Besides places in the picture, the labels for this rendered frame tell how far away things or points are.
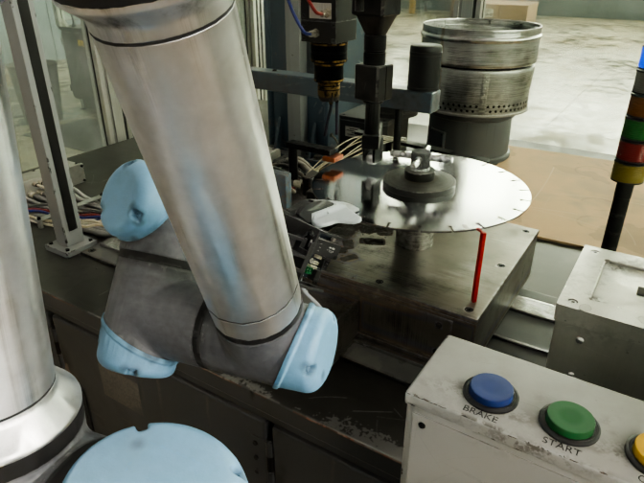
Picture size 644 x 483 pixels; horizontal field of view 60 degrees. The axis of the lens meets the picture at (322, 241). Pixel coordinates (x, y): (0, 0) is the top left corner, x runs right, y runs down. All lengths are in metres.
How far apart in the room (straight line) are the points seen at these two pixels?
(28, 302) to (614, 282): 0.66
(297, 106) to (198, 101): 1.24
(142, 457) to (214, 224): 0.16
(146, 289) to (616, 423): 0.43
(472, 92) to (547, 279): 0.59
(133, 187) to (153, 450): 0.23
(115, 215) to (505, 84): 1.16
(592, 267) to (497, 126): 0.83
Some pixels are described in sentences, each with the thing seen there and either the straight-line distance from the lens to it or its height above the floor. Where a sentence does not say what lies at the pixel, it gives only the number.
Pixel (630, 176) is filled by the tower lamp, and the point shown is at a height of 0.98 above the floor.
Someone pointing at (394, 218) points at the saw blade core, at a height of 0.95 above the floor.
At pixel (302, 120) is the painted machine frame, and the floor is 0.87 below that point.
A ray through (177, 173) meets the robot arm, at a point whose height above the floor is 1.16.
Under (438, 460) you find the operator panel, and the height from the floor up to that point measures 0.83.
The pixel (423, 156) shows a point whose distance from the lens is 0.86.
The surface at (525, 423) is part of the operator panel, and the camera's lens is 0.55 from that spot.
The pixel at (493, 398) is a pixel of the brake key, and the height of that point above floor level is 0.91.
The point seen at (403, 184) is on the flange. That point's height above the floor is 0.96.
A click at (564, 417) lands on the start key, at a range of 0.55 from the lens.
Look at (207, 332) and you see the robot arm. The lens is 0.49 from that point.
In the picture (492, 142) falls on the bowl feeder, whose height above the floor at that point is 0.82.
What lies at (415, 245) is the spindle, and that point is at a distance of 0.90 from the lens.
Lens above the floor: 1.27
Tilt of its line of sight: 27 degrees down
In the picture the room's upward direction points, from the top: straight up
